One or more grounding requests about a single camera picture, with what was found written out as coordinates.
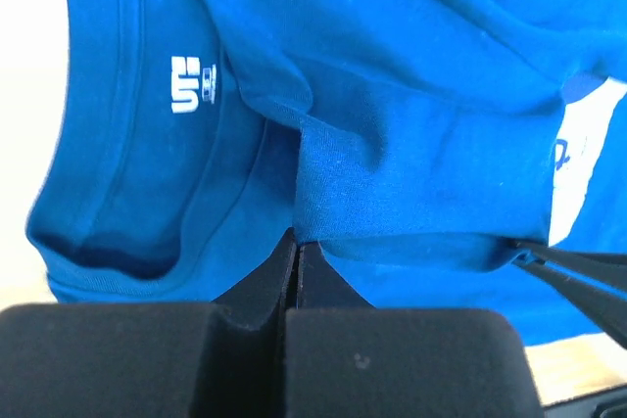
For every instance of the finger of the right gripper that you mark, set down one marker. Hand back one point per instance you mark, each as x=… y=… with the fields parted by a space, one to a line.
x=609 y=269
x=606 y=310

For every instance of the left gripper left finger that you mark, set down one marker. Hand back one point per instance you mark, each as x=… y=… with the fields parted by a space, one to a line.
x=256 y=301

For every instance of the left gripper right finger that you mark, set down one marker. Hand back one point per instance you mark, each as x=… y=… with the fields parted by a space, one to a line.
x=319 y=285

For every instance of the blue t-shirt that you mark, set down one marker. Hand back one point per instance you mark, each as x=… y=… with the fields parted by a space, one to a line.
x=412 y=139

